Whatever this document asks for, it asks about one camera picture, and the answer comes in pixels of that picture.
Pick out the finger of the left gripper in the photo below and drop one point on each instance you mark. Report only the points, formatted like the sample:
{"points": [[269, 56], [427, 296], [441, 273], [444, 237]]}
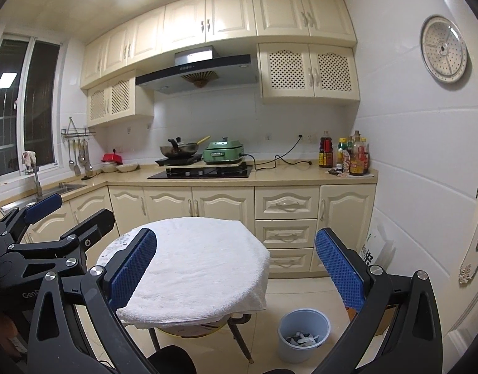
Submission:
{"points": [[90, 232], [34, 213]]}

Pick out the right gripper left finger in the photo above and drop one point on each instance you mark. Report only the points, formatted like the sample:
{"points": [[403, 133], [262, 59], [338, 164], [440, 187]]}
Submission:
{"points": [[103, 290]]}

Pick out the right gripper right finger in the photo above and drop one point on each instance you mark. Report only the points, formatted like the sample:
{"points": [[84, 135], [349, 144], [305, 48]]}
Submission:
{"points": [[396, 328]]}

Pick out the light blue trash bin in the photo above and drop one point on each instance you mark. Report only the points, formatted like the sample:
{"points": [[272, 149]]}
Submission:
{"points": [[300, 333]]}

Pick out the steel faucet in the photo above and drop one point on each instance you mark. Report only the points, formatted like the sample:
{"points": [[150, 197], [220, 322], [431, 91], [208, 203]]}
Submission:
{"points": [[29, 160]]}

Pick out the steel sink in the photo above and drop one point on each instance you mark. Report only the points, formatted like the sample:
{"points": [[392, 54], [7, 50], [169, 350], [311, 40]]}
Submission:
{"points": [[61, 189]]}

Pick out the white bowl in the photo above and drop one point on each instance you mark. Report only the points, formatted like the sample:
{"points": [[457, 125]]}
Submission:
{"points": [[124, 168]]}

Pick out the utensil hanging rack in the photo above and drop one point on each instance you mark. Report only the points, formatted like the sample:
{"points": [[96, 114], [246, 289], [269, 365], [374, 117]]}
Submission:
{"points": [[77, 142]]}

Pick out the red pot lid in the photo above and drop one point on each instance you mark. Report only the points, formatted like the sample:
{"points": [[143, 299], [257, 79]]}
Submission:
{"points": [[112, 157]]}

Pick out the white rice bag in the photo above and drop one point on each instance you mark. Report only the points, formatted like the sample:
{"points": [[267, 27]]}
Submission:
{"points": [[378, 248]]}

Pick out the black induction cooker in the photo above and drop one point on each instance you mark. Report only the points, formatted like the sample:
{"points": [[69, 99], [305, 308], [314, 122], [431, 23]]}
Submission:
{"points": [[179, 161]]}

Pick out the round table with legs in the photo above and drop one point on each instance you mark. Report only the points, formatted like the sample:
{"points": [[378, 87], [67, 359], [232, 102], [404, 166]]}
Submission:
{"points": [[203, 330]]}

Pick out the green electric cooker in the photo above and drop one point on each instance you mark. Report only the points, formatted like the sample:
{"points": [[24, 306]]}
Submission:
{"points": [[223, 152]]}

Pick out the black range hood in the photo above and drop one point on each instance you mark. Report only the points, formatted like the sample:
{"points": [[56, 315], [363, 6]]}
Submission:
{"points": [[200, 69]]}

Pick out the amber oil bottle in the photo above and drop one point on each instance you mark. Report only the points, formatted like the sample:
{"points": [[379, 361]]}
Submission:
{"points": [[358, 158]]}

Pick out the dark soy sauce bottle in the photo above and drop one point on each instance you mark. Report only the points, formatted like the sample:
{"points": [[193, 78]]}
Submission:
{"points": [[326, 152]]}

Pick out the green cap sauce bottle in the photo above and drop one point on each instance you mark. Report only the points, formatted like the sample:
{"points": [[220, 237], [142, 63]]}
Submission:
{"points": [[340, 163]]}

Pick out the upper cream cabinets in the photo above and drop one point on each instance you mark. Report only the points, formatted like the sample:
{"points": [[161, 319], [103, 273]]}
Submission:
{"points": [[304, 49]]}

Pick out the door handle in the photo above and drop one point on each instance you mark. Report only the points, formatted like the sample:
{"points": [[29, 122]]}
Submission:
{"points": [[469, 265]]}

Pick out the steel wok with handle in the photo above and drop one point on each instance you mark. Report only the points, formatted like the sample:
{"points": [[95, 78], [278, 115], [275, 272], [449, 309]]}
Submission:
{"points": [[175, 149]]}

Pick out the window with white frame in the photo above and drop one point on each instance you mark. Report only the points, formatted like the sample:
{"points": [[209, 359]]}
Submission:
{"points": [[28, 73]]}

